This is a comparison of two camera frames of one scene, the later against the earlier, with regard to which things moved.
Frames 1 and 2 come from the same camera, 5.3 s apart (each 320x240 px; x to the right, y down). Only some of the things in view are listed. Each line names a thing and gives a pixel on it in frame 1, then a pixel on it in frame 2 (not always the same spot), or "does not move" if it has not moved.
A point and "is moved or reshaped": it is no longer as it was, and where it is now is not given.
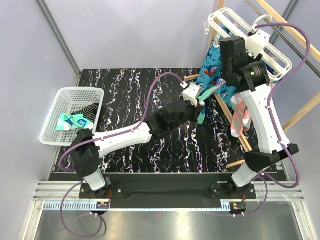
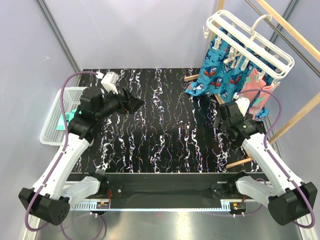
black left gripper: x=195 y=111 → x=129 y=104
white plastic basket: x=70 y=100 does not move
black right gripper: x=249 y=57 → x=218 y=118
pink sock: x=237 y=120 is moved or reshaped
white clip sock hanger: x=223 y=23 does not move
